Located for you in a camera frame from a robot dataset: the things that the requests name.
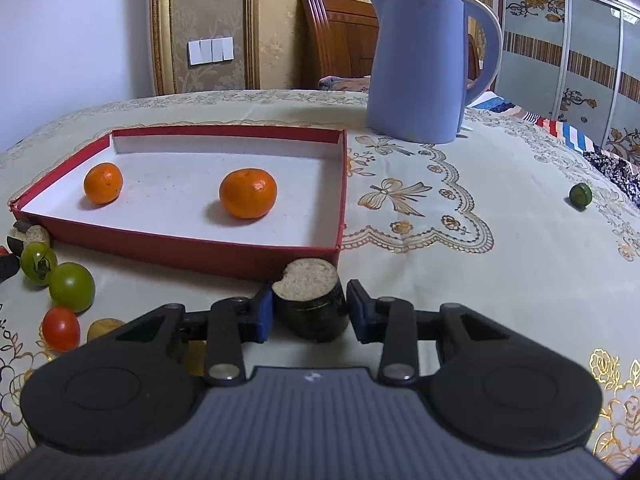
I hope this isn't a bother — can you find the dark sugarcane piece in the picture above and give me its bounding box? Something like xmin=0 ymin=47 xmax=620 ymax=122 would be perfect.
xmin=12 ymin=219 xmax=52 ymax=253
xmin=271 ymin=257 xmax=350 ymax=343

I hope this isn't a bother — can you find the large orange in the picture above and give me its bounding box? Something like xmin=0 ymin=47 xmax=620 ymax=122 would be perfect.
xmin=218 ymin=167 xmax=278 ymax=220

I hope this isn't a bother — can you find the dark floral cloth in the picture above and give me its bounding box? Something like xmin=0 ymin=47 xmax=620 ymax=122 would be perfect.
xmin=582 ymin=150 xmax=640 ymax=208

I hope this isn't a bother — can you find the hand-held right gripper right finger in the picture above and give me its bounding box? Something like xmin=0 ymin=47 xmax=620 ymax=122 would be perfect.
xmin=346 ymin=279 xmax=506 ymax=386

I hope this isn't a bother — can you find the striped blanket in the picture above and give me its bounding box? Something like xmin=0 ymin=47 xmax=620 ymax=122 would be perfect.
xmin=472 ymin=91 xmax=608 ymax=156

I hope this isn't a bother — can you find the yellow round fruit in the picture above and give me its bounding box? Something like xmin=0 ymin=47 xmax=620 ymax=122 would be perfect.
xmin=86 ymin=318 xmax=126 ymax=343

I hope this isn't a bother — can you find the wooden bed headboard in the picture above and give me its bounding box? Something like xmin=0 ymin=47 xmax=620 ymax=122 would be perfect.
xmin=298 ymin=0 xmax=483 ymax=90

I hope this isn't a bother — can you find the green tomato with stem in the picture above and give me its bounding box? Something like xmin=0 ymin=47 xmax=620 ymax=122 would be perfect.
xmin=20 ymin=242 xmax=59 ymax=287

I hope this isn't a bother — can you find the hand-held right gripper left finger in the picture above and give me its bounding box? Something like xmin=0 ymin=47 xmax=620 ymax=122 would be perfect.
xmin=116 ymin=286 xmax=274 ymax=387

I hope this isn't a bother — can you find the small green lime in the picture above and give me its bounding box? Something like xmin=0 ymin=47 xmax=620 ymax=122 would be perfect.
xmin=569 ymin=183 xmax=593 ymax=211

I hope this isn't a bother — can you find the white light switch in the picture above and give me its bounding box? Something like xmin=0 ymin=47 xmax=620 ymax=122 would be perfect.
xmin=188 ymin=36 xmax=235 ymax=66

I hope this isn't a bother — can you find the blue electric kettle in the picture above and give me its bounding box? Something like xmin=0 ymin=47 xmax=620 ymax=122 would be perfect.
xmin=366 ymin=0 xmax=503 ymax=145

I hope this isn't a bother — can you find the cream embroidered tablecloth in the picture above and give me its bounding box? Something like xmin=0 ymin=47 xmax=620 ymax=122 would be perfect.
xmin=0 ymin=89 xmax=640 ymax=480

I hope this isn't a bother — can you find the floral sliding-door wardrobe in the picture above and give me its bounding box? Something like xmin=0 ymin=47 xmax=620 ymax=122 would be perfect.
xmin=492 ymin=0 xmax=640 ymax=166

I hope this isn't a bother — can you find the red-edged white tray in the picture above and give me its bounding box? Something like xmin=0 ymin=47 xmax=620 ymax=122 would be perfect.
xmin=9 ymin=127 xmax=348 ymax=281

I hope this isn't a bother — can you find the pile of clothes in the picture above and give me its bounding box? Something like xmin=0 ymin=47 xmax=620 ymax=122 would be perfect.
xmin=318 ymin=75 xmax=372 ymax=93

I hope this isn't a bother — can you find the red cherry tomato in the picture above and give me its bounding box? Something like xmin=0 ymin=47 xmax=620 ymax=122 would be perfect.
xmin=41 ymin=307 xmax=81 ymax=353

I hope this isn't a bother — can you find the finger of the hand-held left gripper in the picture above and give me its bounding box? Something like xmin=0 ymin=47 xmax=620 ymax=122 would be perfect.
xmin=0 ymin=245 xmax=19 ymax=282

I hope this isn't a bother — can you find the gold wall moulding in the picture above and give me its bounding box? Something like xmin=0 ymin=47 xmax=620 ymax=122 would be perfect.
xmin=149 ymin=0 xmax=261 ymax=96

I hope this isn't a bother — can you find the small orange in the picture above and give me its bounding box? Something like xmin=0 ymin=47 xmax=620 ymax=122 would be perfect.
xmin=83 ymin=162 xmax=124 ymax=205

